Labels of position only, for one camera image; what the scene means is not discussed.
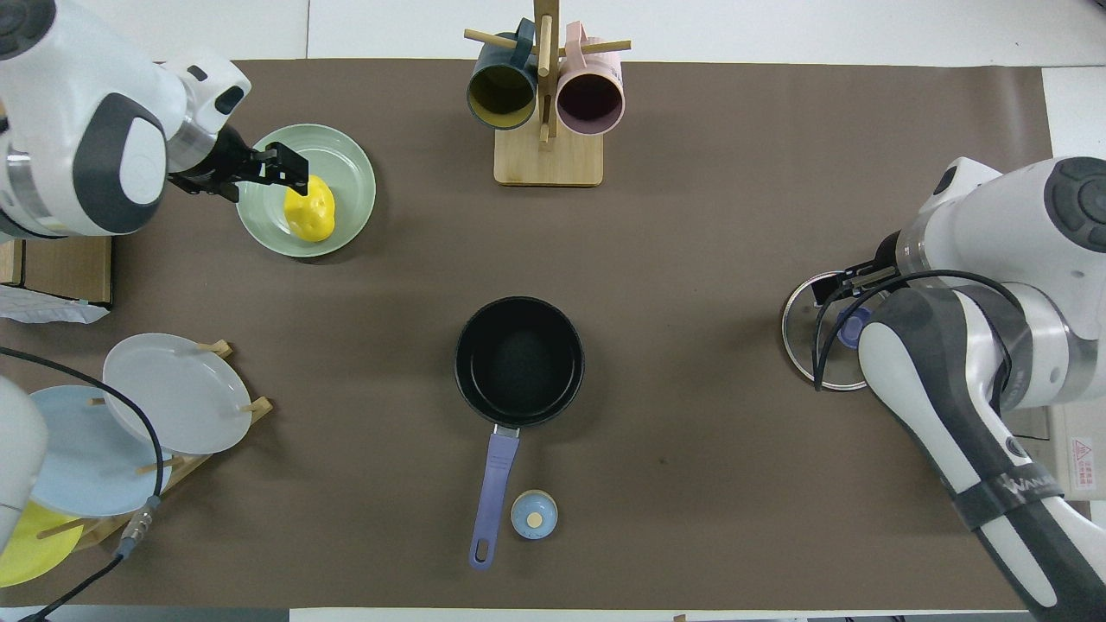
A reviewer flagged yellow toy potato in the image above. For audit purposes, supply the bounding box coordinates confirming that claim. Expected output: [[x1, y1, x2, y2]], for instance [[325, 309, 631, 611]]
[[284, 175, 336, 244]]

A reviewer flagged glass pot lid blue knob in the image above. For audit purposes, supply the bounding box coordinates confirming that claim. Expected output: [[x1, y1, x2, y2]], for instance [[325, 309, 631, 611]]
[[781, 270, 875, 392]]

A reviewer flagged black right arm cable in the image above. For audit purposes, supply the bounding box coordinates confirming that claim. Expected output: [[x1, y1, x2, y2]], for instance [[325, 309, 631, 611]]
[[813, 270, 1031, 391]]

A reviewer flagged light blue plate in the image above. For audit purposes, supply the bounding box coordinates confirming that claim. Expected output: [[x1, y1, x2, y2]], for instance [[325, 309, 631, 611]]
[[26, 385, 175, 518]]

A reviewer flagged dark teal mug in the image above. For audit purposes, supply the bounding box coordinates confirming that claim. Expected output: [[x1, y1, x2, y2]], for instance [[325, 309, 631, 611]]
[[467, 18, 539, 131]]

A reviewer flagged wooden shelf with wire basket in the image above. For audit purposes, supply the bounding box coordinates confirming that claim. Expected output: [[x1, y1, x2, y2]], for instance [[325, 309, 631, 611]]
[[0, 235, 114, 308]]

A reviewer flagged white plastic bag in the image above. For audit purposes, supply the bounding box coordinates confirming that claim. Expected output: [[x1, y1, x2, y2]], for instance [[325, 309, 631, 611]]
[[0, 283, 112, 326]]

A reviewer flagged grey plate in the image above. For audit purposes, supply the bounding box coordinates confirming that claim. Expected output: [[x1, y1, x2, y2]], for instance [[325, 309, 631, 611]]
[[102, 333, 253, 456]]

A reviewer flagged wooden plate rack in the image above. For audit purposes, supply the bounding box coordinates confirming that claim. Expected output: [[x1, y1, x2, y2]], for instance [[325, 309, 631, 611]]
[[35, 339, 275, 554]]

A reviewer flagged black pot with purple handle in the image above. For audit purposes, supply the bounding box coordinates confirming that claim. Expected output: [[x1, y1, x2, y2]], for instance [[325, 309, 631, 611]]
[[454, 296, 586, 571]]

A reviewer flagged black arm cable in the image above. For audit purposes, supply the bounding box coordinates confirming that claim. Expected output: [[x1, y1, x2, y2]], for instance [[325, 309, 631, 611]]
[[0, 346, 167, 622], [813, 270, 1031, 391]]

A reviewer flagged pink mug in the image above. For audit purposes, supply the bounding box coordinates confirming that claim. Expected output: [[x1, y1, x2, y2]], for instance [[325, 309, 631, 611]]
[[555, 22, 626, 136]]

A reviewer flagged brown table mat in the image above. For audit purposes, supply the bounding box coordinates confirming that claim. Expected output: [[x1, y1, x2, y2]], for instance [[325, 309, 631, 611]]
[[0, 58, 1055, 611]]

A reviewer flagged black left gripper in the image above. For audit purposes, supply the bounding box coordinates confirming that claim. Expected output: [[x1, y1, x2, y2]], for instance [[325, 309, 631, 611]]
[[168, 126, 310, 205]]

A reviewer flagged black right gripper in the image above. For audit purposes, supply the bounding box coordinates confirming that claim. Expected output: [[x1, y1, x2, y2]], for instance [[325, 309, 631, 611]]
[[810, 231, 906, 307]]

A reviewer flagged yellow plate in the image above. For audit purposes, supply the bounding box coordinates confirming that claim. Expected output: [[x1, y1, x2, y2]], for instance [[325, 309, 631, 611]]
[[0, 501, 86, 589]]

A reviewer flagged wooden mug tree stand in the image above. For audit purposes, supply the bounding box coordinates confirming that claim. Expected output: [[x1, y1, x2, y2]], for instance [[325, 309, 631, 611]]
[[464, 0, 632, 187]]

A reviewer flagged light green plate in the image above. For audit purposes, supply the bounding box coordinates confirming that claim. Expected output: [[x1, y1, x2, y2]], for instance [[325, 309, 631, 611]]
[[235, 124, 378, 259]]

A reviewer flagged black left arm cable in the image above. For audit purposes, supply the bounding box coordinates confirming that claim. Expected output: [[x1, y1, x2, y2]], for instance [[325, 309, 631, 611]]
[[0, 346, 167, 622]]

